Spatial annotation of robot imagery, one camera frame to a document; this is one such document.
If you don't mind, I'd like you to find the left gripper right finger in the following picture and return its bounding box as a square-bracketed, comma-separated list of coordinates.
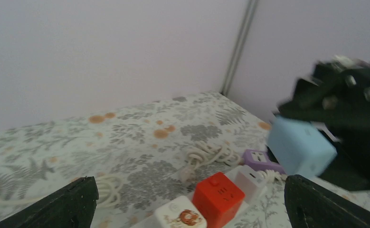
[284, 175, 370, 228]

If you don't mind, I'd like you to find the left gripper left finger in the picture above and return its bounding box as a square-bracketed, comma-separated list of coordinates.
[0, 177, 99, 228]

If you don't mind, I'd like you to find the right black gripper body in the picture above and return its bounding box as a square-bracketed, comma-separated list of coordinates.
[277, 58, 370, 190]

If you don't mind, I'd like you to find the pale blue small charger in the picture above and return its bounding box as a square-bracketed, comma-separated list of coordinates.
[267, 116, 337, 179]

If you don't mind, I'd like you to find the white charger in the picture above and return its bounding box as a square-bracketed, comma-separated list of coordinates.
[234, 165, 267, 205]

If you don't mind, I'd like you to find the red cube socket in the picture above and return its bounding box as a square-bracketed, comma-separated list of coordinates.
[192, 172, 245, 228]

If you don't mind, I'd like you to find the white cube adapter with tiger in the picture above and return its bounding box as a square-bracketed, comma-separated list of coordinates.
[154, 195, 207, 228]

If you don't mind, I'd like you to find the purple power strip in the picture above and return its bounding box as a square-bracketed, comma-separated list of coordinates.
[242, 149, 285, 174]

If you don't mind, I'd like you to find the floral table cloth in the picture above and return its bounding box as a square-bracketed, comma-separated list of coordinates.
[0, 90, 370, 228]

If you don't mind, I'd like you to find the white coiled cable with plug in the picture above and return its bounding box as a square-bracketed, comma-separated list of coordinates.
[0, 174, 124, 210]

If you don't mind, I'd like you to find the white bundled power cable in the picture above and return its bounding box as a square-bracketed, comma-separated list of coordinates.
[178, 140, 288, 186]

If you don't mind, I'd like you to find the aluminium rail frame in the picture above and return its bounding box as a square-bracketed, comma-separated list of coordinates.
[220, 0, 260, 96]

